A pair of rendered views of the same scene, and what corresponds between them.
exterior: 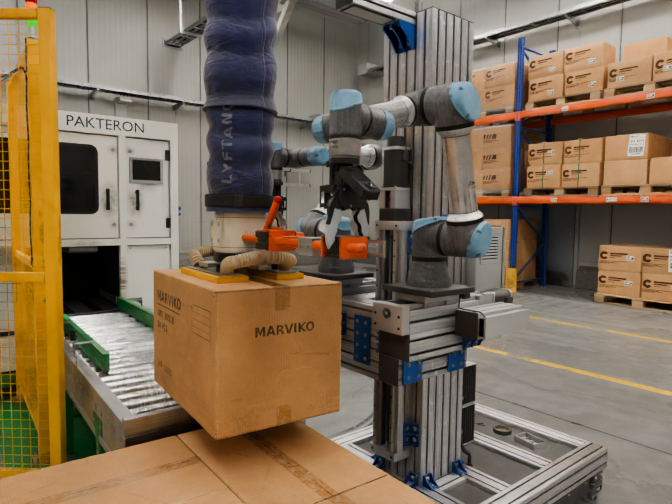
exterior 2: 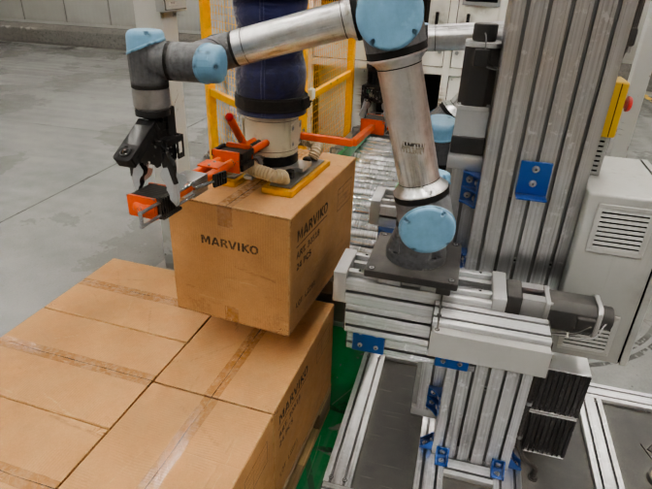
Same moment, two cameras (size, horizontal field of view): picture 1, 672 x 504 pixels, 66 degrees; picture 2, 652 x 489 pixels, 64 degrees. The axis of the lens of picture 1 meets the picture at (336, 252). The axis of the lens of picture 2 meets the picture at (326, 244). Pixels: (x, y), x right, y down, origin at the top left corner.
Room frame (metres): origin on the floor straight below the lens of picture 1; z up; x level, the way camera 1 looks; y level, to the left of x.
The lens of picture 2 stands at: (0.87, -1.13, 1.67)
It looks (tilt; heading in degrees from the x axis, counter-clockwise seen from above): 28 degrees down; 54
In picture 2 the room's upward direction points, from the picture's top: 2 degrees clockwise
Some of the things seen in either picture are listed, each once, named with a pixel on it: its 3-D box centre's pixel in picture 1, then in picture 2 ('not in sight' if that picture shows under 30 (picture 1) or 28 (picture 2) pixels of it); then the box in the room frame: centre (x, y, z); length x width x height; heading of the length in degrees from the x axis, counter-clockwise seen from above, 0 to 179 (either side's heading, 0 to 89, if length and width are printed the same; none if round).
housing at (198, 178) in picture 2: (315, 246); (189, 183); (1.31, 0.05, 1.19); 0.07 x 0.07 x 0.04; 34
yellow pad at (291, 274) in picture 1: (266, 267); (298, 171); (1.75, 0.24, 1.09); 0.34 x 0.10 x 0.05; 34
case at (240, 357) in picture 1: (240, 335); (272, 228); (1.69, 0.31, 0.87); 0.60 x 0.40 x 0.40; 34
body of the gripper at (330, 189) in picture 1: (342, 185); (157, 135); (1.23, -0.01, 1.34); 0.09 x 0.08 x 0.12; 34
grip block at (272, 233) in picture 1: (275, 240); (233, 157); (1.49, 0.17, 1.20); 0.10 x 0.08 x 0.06; 124
